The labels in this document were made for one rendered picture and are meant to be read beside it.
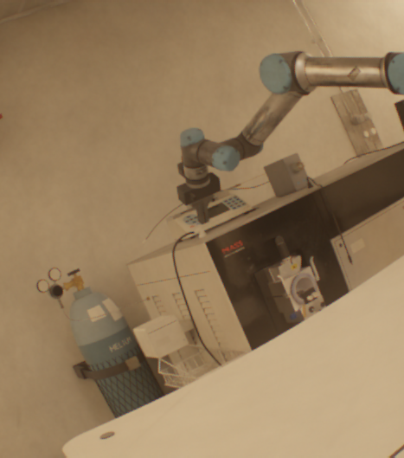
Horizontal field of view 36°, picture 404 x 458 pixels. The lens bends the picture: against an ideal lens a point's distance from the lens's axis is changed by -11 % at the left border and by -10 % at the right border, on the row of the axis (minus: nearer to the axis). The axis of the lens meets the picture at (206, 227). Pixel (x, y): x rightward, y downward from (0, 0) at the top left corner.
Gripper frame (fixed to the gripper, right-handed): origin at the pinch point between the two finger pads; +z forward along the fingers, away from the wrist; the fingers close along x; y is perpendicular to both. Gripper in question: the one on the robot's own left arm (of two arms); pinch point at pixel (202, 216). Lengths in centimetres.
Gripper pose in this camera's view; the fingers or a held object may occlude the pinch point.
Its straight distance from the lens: 224.3
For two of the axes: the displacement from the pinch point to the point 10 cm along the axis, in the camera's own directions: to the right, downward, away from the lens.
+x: 8.5, -3.8, 3.6
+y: 5.1, 4.6, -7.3
